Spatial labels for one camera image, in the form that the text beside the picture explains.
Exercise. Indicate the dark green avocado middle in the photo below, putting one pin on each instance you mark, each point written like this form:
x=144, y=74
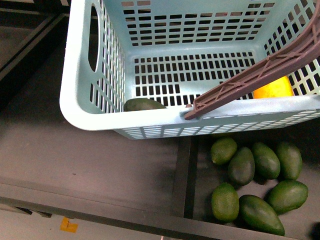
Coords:
x=241, y=169

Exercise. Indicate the yellow mango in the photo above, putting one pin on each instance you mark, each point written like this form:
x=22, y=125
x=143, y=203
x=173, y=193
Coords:
x=278, y=88

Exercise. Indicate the yellow floor marker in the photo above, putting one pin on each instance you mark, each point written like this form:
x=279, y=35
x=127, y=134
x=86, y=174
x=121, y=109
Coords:
x=68, y=226

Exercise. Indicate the dark green avocado bottom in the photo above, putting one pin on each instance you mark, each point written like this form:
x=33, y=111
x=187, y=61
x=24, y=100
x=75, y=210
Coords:
x=259, y=215

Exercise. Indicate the brown basket handle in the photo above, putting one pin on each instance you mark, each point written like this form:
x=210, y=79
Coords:
x=300, y=52

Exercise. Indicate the dark green avocado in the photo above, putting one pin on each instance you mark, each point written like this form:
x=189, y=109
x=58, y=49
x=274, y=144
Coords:
x=259, y=215
x=241, y=169

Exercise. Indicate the light blue plastic basket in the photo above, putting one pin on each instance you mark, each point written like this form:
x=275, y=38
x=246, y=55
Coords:
x=172, y=51

